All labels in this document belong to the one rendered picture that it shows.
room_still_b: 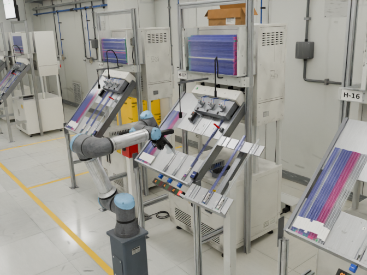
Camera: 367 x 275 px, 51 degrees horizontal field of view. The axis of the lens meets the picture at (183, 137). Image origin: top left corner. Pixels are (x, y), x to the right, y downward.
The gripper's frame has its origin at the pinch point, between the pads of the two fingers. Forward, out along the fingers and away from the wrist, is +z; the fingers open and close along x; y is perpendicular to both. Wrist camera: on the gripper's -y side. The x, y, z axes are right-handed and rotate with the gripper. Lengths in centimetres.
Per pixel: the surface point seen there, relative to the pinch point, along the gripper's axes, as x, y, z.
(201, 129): -2.9, -32.5, 6.3
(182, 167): 3.7, -0.8, 14.7
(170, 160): -12.7, -2.5, 14.3
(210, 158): 21.2, -14.2, 11.9
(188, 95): -41, -58, 0
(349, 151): 108, -40, 1
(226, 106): 13, -49, -4
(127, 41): -122, -72, -41
